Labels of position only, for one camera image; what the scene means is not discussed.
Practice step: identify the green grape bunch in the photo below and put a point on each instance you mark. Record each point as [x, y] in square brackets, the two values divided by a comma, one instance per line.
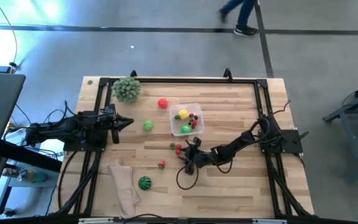
[126, 90]

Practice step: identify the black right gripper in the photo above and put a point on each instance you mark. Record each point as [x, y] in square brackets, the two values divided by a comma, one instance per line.
[204, 158]

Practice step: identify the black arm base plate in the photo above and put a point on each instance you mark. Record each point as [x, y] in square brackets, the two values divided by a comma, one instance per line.
[82, 147]
[287, 140]

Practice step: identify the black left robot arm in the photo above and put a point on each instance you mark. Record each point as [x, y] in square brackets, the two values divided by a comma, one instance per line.
[51, 130]

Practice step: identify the clear plastic tupperware container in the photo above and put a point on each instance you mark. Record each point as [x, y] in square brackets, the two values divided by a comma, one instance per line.
[179, 124]

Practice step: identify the person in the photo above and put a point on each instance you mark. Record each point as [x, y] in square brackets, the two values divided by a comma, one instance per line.
[244, 15]

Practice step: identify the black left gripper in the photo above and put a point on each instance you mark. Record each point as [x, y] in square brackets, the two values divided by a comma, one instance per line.
[99, 124]

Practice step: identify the red toy strawberry with leaves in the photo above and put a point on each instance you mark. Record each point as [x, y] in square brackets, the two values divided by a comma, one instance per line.
[162, 164]

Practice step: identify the black desk leg beam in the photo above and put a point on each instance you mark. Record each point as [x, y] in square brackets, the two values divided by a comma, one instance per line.
[20, 154]

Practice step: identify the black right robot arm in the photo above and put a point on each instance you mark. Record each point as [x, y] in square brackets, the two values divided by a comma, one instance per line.
[238, 144]

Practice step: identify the black frame bracket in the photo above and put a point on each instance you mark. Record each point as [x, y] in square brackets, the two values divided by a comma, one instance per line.
[133, 73]
[227, 74]

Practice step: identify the teal plastic bottle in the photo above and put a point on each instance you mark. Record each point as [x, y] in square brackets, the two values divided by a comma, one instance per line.
[33, 176]

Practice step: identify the green round toy fruit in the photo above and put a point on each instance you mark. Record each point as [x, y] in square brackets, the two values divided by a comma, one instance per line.
[148, 125]
[186, 129]

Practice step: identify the leafless red toy strawberry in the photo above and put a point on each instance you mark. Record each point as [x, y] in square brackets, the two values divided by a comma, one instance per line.
[194, 124]

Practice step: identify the white printed sheet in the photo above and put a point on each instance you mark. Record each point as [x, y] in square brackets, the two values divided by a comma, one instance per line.
[50, 146]

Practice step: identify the green striped toy watermelon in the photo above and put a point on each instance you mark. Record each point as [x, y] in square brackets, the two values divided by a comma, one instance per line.
[145, 183]

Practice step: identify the silver edge bracket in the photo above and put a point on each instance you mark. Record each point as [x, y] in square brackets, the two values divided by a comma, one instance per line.
[95, 221]
[269, 221]

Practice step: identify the black metal table frame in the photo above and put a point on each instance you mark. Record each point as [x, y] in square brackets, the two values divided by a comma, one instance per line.
[238, 81]

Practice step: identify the green toy leaf cap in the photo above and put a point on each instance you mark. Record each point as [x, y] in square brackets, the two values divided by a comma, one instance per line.
[172, 146]

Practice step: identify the yellow toy pineapple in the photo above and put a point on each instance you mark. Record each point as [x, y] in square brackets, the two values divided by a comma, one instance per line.
[183, 114]

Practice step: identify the beige folded cloth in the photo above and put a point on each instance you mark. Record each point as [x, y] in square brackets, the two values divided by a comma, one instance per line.
[121, 183]

